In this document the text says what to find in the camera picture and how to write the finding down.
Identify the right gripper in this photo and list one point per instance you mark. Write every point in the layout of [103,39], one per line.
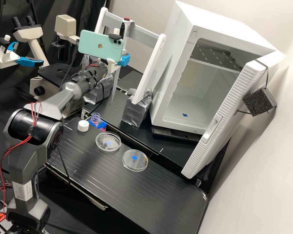
[114,66]

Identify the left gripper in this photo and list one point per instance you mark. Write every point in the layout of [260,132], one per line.
[6,58]

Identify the pipette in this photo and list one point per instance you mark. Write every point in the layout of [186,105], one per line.
[128,29]

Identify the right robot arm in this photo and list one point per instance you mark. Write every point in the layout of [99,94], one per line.
[70,90]

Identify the cream microscope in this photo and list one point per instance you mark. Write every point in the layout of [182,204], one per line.
[36,48]

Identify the left phone holder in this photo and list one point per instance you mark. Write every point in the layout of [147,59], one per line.
[5,41]

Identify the white incubator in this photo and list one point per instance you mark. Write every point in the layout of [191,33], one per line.
[180,48]

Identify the small bottle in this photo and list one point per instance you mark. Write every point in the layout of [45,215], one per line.
[96,118]

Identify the blue bottle holder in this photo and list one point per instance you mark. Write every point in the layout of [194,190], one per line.
[102,125]

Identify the white cap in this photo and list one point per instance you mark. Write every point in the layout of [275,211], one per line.
[83,126]

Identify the petri dish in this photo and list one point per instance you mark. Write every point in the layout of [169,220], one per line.
[108,142]

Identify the petri dish lid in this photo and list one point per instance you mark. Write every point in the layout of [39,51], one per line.
[135,161]

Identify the incubator door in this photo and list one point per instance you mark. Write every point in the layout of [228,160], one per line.
[217,136]

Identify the right wrist camera phone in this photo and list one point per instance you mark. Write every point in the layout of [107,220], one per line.
[97,45]

